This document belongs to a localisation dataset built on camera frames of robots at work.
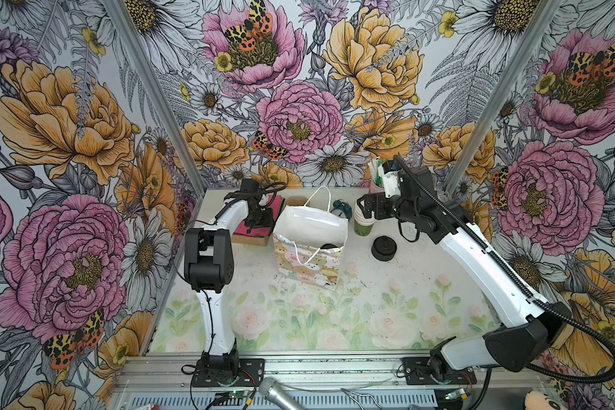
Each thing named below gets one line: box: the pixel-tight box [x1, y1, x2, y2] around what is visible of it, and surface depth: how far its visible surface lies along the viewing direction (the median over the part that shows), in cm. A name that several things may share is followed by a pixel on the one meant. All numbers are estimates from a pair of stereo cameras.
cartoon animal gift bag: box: [272, 185, 349, 292], surface depth 84 cm
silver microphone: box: [257, 376, 308, 410], surface depth 70 cm
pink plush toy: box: [523, 389, 569, 410], surface depth 66 cm
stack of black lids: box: [371, 235, 398, 262], surface depth 99 cm
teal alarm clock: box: [329, 198, 353, 222], surface depth 107 cm
